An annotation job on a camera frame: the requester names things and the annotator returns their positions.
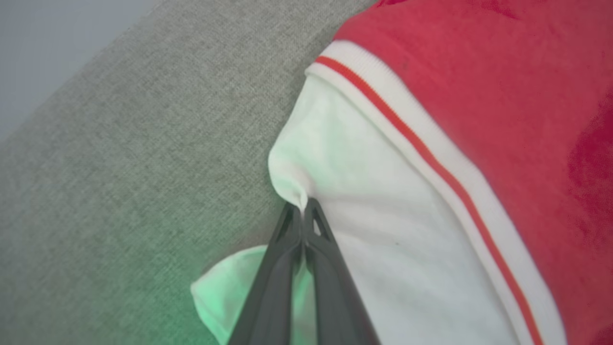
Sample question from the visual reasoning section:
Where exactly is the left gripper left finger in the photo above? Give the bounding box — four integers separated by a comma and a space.
227, 201, 304, 345

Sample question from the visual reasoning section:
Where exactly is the grey fabric sofa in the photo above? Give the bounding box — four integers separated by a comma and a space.
0, 0, 379, 345

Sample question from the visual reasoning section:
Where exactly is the red and white shirt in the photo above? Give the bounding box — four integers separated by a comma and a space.
190, 0, 613, 345

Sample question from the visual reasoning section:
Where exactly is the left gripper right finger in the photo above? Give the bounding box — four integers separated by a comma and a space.
302, 197, 382, 345

